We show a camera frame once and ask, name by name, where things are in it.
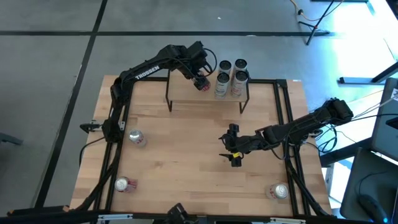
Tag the black table clamp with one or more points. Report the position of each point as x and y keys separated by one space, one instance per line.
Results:
x=90 y=127

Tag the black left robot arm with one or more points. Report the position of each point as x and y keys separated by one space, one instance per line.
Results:
x=146 y=71

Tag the red cola can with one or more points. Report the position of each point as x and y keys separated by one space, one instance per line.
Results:
x=122 y=184
x=205 y=89

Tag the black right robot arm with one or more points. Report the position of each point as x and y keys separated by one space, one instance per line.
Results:
x=298 y=127

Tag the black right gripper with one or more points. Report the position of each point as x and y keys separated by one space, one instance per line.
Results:
x=245 y=144

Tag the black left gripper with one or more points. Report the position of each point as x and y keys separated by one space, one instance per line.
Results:
x=191 y=67

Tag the black orange bar clamp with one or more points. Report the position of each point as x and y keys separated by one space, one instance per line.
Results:
x=37 y=211

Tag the grey chair leg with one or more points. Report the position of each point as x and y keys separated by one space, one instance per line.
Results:
x=9 y=138

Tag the black tripod stand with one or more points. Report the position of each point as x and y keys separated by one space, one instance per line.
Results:
x=314 y=28

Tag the black computer mouse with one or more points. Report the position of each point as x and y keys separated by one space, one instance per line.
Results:
x=371 y=207

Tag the white and red soda can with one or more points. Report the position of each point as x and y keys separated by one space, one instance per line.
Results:
x=280 y=190

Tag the grey desk top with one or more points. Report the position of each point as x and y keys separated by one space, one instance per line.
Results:
x=357 y=174

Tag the silver soda can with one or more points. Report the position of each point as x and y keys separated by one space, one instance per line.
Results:
x=136 y=136

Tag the black desk foot bar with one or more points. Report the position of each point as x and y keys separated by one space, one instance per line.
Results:
x=354 y=80
x=339 y=155

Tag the black camera device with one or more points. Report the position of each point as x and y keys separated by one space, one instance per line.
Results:
x=178 y=214

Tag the white Celsius can black lid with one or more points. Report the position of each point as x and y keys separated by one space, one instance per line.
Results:
x=238 y=87
x=222 y=87
x=225 y=66
x=240 y=64

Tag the wooden shelf black metal frame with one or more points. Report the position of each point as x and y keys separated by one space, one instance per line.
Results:
x=186 y=93

